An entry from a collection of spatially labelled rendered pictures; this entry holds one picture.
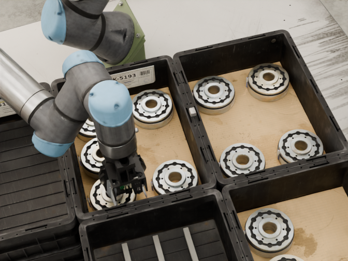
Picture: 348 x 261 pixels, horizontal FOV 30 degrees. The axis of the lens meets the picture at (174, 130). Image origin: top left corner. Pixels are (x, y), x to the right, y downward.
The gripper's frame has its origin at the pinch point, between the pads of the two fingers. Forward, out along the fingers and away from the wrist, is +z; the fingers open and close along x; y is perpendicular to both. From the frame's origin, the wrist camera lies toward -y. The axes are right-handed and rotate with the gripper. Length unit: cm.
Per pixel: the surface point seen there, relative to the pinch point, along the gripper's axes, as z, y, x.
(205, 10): 15, -64, 43
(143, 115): -0.7, -18.5, 10.0
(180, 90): -7.9, -16.7, 19.3
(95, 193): -0.8, -1.4, -6.6
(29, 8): 85, -170, -6
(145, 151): 2.1, -10.1, 7.7
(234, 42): -7.9, -26.7, 37.0
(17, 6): 85, -173, -12
